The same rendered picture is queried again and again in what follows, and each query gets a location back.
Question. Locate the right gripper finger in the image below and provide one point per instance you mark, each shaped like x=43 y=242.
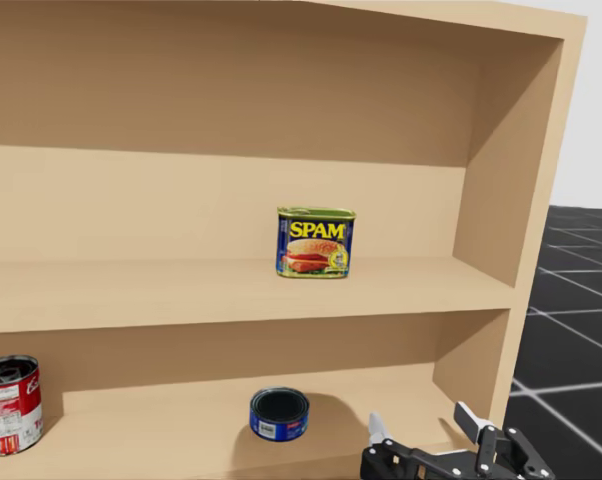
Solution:
x=488 y=440
x=377 y=430

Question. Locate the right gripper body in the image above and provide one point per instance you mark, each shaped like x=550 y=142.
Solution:
x=431 y=467

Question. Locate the blue flat can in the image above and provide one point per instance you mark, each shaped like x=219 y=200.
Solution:
x=279 y=417

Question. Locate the green and blue rectangular can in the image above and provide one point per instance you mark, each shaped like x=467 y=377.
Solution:
x=315 y=242

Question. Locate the red and white can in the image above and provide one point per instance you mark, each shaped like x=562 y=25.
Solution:
x=11 y=410

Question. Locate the pale wooden shelf unit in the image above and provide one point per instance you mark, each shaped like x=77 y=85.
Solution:
x=181 y=200

